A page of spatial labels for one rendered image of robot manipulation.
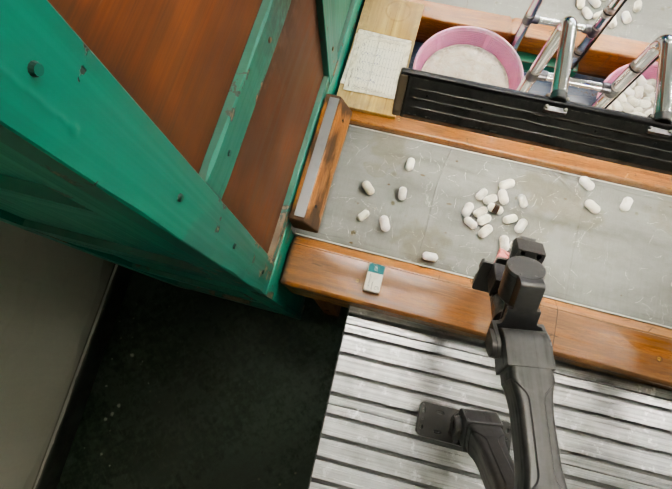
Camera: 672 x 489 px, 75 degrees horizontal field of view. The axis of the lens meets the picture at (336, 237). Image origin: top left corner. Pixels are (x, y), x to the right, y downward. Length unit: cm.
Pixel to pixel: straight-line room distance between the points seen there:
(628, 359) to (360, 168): 69
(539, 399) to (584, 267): 48
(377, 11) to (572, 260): 76
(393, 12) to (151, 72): 92
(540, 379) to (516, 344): 5
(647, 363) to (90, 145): 104
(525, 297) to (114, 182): 56
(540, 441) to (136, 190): 56
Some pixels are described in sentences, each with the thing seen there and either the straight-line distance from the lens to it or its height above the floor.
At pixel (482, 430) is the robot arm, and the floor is 85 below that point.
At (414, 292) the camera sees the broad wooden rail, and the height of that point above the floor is 76.
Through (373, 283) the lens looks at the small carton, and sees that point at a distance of 93.
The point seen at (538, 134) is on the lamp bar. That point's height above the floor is 107.
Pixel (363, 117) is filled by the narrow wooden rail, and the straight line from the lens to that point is 108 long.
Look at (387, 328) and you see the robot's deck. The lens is 104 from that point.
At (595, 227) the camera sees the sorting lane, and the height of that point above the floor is 74.
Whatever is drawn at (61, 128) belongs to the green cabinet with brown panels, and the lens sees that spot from 31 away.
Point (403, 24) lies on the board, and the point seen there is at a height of 78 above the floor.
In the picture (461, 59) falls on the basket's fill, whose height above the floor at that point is 74.
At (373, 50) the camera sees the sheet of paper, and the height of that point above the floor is 78.
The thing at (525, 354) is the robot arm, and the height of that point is 105.
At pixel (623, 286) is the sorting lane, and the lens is 113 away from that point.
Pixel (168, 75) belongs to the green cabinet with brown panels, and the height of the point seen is 138.
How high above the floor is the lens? 170
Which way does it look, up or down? 75 degrees down
